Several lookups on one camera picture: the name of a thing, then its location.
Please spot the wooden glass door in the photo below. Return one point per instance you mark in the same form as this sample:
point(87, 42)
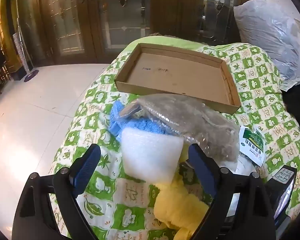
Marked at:
point(72, 17)

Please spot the green white medicine packet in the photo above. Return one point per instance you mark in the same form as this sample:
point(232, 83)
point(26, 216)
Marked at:
point(252, 145)

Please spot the clear bag with grey plush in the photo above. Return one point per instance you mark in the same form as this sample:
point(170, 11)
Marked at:
point(202, 127)

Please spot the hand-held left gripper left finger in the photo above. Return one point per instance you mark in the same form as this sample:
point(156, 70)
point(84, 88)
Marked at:
point(86, 170)

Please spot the yellow towel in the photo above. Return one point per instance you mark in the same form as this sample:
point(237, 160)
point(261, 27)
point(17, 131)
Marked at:
point(175, 205)

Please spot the wooden chairs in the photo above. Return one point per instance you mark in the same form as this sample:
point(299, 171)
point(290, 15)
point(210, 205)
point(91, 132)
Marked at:
point(0, 65)

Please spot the light green bedsheet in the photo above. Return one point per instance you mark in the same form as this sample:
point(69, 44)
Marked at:
point(165, 42)

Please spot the shallow cardboard box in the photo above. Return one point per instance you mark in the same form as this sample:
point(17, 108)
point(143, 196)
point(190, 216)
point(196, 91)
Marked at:
point(177, 77)

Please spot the floor stand with purple base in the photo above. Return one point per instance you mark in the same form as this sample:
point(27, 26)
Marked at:
point(25, 57)

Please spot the large clear plastic bag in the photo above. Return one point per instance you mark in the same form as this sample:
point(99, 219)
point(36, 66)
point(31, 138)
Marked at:
point(270, 30)

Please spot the white foam block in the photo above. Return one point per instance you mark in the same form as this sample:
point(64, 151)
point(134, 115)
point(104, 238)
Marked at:
point(150, 155)

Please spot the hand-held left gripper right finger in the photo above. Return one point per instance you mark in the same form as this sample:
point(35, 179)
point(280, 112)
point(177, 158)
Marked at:
point(200, 162)

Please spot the green white printed blanket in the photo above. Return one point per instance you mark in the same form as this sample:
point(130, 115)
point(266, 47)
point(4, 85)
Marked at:
point(265, 100)

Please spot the blue towel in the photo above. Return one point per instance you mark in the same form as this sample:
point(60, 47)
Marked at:
point(142, 127)

